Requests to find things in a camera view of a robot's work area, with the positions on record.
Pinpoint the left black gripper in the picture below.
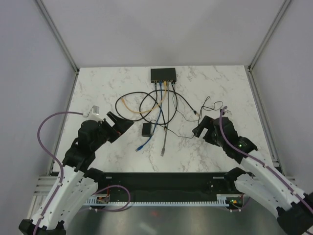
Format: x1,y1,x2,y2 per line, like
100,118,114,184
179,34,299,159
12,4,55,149
91,111,134,150

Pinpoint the black ethernet cable port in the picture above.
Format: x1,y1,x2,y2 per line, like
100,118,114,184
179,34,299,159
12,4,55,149
139,83,198,125

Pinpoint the black power adapter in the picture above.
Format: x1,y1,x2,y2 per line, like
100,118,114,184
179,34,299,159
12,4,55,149
141,122,152,138

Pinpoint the black network switch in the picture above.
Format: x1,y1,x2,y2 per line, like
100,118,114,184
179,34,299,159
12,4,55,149
151,68,177,83

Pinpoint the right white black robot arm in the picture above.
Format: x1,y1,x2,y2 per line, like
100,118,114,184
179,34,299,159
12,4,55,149
192,116,313,235

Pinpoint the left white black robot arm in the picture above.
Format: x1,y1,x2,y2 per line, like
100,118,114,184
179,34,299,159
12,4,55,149
19,112,134,235

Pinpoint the yellow ethernet cable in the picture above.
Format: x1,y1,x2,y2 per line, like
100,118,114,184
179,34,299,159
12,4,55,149
121,82,168,114

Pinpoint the black ethernet cable long loop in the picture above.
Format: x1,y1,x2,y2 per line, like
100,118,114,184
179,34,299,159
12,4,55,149
114,83,164,122

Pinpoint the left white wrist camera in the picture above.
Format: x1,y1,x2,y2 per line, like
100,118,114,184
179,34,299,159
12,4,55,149
83,105,102,121

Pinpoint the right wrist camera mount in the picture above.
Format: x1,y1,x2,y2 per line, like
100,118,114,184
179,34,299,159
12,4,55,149
220,106,232,116

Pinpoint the blue ethernet cable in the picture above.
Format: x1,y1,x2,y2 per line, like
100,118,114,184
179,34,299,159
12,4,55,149
135,82,164,152

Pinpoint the grey ethernet cable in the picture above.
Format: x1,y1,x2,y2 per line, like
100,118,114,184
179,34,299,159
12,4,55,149
160,83,171,157

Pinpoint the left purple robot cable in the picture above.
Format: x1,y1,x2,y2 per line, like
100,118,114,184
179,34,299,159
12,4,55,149
31,111,85,235

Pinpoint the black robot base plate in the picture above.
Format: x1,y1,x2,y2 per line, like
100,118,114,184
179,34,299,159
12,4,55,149
92,172,242,203

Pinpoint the white slotted cable duct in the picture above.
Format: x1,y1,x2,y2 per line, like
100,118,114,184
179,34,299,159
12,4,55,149
83,194,243,207

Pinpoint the left aluminium frame post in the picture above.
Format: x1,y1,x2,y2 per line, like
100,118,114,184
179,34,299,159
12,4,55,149
34,0,79,75

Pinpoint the aluminium frame post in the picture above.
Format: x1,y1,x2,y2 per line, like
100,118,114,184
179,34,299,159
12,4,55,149
34,0,79,75
246,0,292,72

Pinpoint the right aluminium frame post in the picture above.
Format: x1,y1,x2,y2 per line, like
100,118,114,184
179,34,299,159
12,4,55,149
246,0,292,72

